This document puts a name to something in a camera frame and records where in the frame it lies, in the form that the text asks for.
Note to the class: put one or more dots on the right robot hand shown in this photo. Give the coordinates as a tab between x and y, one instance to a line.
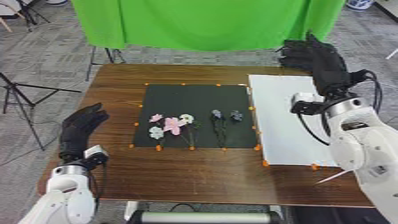
322	65

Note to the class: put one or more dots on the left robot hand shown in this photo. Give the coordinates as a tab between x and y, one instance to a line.
80	130

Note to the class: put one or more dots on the large pink flower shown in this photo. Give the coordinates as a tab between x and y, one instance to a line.
172	126

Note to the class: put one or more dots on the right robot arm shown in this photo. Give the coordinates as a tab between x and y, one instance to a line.
361	146

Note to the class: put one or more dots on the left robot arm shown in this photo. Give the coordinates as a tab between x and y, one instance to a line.
62	193

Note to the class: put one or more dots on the pale white flower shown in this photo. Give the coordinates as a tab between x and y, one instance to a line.
156	132

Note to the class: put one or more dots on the black tripod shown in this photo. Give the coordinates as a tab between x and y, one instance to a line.
23	100

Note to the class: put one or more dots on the small pink flower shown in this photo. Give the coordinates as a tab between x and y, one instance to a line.
155	117

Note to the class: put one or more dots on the white sheet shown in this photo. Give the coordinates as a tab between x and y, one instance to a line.
284	116

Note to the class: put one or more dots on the black stand legs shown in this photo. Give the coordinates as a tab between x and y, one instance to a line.
91	61

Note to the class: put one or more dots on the short blue flower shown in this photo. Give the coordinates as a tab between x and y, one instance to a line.
236	116

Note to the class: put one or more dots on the dark mat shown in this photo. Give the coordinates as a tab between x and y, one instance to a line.
195	100

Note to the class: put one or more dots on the long-stemmed blue flower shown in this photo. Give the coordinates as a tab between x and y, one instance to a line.
217	115

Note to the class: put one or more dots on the pale grey bar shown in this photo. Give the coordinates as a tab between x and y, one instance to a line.
206	218

